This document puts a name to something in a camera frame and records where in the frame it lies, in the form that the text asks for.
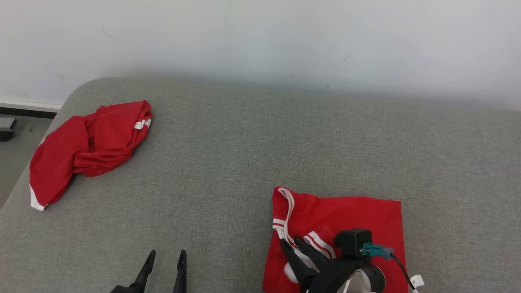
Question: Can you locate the red basketball jersey number 23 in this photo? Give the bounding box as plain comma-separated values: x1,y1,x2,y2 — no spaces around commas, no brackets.
263,186,409,293

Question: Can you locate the right camera cable teal plug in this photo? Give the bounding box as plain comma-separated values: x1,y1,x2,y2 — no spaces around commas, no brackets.
361,243,416,291

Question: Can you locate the red shorts white trim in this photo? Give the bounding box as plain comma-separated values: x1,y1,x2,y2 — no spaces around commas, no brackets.
29,100,153,211

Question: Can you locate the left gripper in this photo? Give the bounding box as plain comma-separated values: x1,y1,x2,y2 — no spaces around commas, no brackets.
110,249,187,293

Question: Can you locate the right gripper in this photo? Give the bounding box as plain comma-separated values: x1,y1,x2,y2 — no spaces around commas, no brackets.
280,236,369,293

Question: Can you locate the black baseboard strip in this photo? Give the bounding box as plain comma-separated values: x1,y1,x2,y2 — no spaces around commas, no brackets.
0,107,57,119

